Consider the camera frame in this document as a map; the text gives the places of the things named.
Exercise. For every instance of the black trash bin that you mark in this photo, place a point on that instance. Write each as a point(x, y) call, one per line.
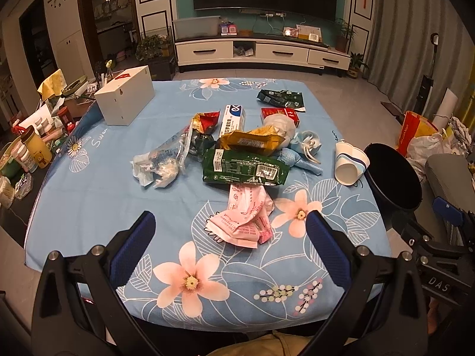
point(393, 178)

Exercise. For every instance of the person's khaki pants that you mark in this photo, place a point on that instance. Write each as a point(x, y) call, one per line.
point(259, 345)

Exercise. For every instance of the yellow snack bag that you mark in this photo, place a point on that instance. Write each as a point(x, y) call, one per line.
point(248, 139)

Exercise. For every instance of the green snack packet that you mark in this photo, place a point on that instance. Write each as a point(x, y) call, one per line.
point(241, 167)

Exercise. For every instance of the grey storage box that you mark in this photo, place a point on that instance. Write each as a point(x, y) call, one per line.
point(196, 28)

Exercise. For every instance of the red gold wrapper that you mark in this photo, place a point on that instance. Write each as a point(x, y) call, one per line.
point(207, 120)

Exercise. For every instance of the blue face mask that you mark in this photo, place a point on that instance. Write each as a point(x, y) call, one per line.
point(310, 141)

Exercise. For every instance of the grey sofa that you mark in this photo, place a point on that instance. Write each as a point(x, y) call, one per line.
point(449, 178)

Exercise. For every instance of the leafy plants on dark stand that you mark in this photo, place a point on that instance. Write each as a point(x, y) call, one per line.
point(154, 46)

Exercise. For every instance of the red cigarette box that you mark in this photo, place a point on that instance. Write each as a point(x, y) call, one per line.
point(278, 113)

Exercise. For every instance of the tall potted plant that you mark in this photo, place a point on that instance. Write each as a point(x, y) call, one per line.
point(345, 35)

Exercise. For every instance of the white television cabinet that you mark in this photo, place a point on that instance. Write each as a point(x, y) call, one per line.
point(282, 50)

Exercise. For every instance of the dark green patterned wrapper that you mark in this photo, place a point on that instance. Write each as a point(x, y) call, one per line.
point(280, 98)

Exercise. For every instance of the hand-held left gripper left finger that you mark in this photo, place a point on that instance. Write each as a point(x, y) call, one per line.
point(136, 245)

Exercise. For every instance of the white power strip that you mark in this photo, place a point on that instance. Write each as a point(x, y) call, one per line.
point(272, 14)

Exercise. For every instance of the cotton swab box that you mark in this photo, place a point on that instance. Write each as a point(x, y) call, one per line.
point(6, 193)

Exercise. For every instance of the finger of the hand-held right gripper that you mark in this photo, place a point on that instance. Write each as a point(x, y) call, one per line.
point(447, 209)
point(438, 248)

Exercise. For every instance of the yellow cloth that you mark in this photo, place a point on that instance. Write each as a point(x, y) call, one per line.
point(52, 83)

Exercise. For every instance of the red yellow shopping bag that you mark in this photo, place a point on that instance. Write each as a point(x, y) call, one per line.
point(413, 131)

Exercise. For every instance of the brown floor mat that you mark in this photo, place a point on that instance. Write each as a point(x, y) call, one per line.
point(391, 108)

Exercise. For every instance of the white blue ointment box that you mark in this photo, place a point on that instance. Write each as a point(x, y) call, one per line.
point(233, 117)

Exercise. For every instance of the small potted plant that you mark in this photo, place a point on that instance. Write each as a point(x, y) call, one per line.
point(356, 65)

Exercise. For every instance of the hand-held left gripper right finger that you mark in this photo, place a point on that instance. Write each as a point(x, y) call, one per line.
point(326, 246)

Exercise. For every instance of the cards on cabinet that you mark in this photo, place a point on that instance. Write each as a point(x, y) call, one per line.
point(308, 32)

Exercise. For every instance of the black upright vacuum cleaner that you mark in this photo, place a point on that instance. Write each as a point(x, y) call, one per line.
point(426, 85)

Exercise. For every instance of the white paper roll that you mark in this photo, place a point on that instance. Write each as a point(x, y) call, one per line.
point(447, 107)

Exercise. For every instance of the clear plastic packaging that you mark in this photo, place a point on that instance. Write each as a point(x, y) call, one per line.
point(163, 159)

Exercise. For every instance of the white paper cup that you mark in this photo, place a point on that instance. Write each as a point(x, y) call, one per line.
point(345, 172)
point(362, 157)

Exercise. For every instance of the yellow bear jar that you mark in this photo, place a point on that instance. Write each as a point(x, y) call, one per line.
point(37, 152)

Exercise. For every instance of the white plastic bag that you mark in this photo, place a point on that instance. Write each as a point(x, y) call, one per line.
point(280, 124)

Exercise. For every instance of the white plastic sacks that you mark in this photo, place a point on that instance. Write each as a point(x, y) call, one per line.
point(426, 148)

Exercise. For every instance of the blue woven cloth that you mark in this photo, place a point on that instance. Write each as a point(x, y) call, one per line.
point(293, 157)

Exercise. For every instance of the dark crumpled wrapper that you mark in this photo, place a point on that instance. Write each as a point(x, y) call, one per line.
point(204, 142)

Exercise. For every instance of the pink wrapper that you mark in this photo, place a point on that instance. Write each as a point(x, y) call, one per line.
point(245, 215)

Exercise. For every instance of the red jar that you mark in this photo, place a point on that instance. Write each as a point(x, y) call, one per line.
point(66, 118)

